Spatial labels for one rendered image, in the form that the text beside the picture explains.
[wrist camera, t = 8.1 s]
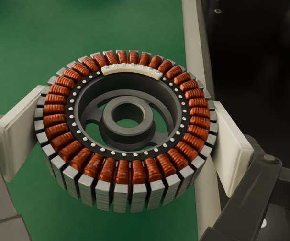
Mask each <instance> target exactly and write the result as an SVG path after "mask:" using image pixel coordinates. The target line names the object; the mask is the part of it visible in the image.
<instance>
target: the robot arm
mask: <svg viewBox="0 0 290 241"><path fill-rule="evenodd" d="M43 88H44V86H41V85H38V86H37V87H36V88H34V89H33V90H32V91H31V92H30V93H29V94H28V95H27V96H26V97H24V98H23V99H22V100H21V101H20V102H19V103H18V104H17V105H16V106H14V107H13V108H12V109H11V110H10V111H9V112H8V113H7V114H6V115H0V241H32V239H31V237H30V234H29V231H28V229H27V227H26V224H25V222H24V219H23V217H22V215H21V214H17V211H16V209H15V206H14V203H13V201H12V198H11V196H10V193H9V190H8V188H7V185H6V182H10V181H11V180H12V179H13V178H14V176H15V175H16V173H17V172H18V170H19V169H20V167H21V165H22V164H23V163H24V161H25V160H26V158H27V157H28V155H29V154H30V152H31V151H32V149H33V148H34V147H35V145H36V144H37V142H38V139H37V136H36V132H35V128H34V121H35V119H34V111H35V108H37V102H38V99H39V96H41V91H42V89H43ZM213 102H214V105H215V111H216V115H217V122H216V123H217V124H218V132H217V134H216V136H217V137H216V141H215V144H214V146H213V148H212V151H211V153H210V156H211V158H212V161H213V163H214V166H215V168H216V171H217V173H218V175H219V178H220V180H221V183H222V185H223V187H224V190H225V192H226V195H227V196H228V197H229V198H230V199H229V200H228V202H227V204H226V205H225V207H224V209H223V210H222V212H221V214H220V215H219V217H218V219H217V220H216V222H215V224H214V225H213V227H210V226H209V227H208V228H207V229H206V230H205V232H204V233H203V235H202V236H201V238H200V240H199V241H256V239H257V236H258V234H259V231H260V228H261V226H262V223H263V220H264V218H265V216H266V213H267V210H268V207H269V204H270V203H271V204H274V205H278V206H281V207H284V210H285V216H286V222H287V227H288V233H289V239H290V169H288V168H285V167H282V161H281V160H280V159H278V158H276V157H274V156H272V155H269V154H266V153H265V152H264V150H263V149H262V148H261V147H260V145H259V144H258V143H257V141H256V140H255V139H254V138H252V137H251V136H249V135H245V134H242V132H241V131H240V130H239V128H238V127H237V125H236V124H235V122H234V121H233V120H232V118H231V117H230V115H229V114H228V113H227V111H226V110H225V108H224V107H223V106H222V104H221V103H220V102H219V101H213Z"/></svg>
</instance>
